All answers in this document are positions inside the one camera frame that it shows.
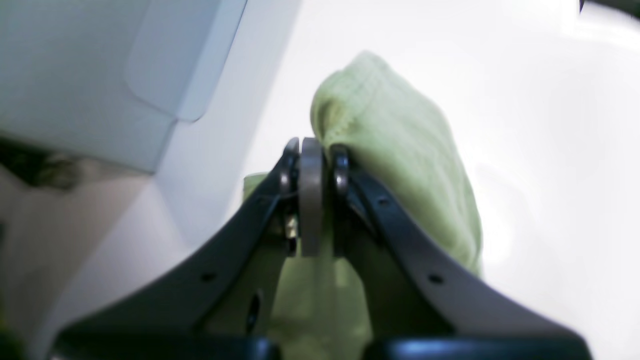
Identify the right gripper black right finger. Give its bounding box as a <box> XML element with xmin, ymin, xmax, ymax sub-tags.
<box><xmin>330</xmin><ymin>145</ymin><xmax>592</xmax><ymax>360</ymax></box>

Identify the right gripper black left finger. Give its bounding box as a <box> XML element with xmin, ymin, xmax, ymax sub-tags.
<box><xmin>50</xmin><ymin>137</ymin><xmax>300</xmax><ymax>360</ymax></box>

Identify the olive green t-shirt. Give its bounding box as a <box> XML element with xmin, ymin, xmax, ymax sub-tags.
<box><xmin>267</xmin><ymin>51</ymin><xmax>483</xmax><ymax>360</ymax></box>

